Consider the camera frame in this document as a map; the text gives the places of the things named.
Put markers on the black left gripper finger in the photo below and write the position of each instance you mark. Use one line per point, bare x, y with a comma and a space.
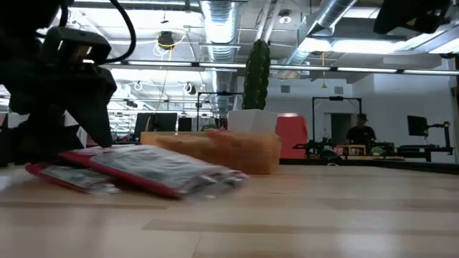
39, 139
95, 122

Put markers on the red popcorn bag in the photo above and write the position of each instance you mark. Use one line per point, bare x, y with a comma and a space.
71, 177
154, 168

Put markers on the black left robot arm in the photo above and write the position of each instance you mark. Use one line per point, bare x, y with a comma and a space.
21, 21

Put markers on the black computer monitor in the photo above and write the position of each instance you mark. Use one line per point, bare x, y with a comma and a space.
156, 123

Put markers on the black monitor on stand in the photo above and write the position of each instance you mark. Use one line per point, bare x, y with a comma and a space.
417, 125

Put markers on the long ceiling light bar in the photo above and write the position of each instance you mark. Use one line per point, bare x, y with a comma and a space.
305, 68

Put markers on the person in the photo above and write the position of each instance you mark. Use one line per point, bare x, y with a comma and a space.
360, 134

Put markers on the orange plastic basket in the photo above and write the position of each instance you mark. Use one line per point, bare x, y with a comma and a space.
233, 154

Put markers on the small wooden box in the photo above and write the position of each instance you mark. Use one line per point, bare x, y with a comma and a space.
353, 149

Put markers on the white hexagonal plant pot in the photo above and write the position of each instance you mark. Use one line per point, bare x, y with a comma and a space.
251, 120

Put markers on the green cactus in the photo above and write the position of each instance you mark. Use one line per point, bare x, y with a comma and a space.
256, 75

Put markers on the red box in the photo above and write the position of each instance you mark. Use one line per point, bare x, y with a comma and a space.
292, 136

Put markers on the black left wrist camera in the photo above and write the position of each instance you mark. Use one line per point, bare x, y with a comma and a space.
77, 44

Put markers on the silver ventilation duct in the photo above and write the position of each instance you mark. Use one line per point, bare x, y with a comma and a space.
322, 18
218, 28

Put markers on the black background rig frame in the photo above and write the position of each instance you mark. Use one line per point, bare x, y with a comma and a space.
313, 118
198, 111

